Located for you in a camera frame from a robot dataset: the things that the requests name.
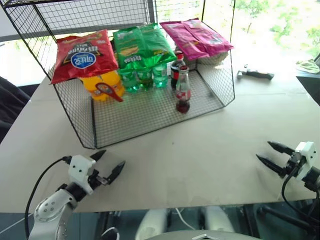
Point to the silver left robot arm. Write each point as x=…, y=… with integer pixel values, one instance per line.
x=50, y=212

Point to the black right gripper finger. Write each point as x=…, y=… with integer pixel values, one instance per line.
x=271, y=165
x=281, y=147

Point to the grey robot torso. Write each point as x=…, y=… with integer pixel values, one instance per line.
x=205, y=236

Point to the dark chair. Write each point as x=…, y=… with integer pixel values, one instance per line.
x=11, y=105

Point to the green chip bag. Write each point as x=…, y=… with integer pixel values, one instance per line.
x=127, y=47
x=156, y=42

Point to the green plastic soda bottle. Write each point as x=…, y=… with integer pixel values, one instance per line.
x=128, y=81
x=145, y=78
x=160, y=76

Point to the pale green crumpled cloth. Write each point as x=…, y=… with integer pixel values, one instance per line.
x=308, y=66

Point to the yellow snack bag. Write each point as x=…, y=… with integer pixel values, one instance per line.
x=105, y=80

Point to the dark side counter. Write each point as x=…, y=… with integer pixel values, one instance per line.
x=310, y=87

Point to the cola bottle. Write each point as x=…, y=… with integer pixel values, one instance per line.
x=183, y=95
x=175, y=70

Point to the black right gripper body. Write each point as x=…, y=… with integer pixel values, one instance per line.
x=293, y=166

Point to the white rounded robot leg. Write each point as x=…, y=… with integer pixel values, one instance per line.
x=218, y=220
x=153, y=222

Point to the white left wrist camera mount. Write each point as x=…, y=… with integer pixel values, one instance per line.
x=80, y=170

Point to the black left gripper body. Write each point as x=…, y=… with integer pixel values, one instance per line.
x=93, y=181

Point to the pink chip bag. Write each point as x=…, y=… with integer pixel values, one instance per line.
x=180, y=37
x=207, y=37

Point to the red chip bag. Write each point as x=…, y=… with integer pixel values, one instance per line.
x=82, y=56

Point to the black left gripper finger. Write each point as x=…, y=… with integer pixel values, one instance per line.
x=116, y=172
x=99, y=155

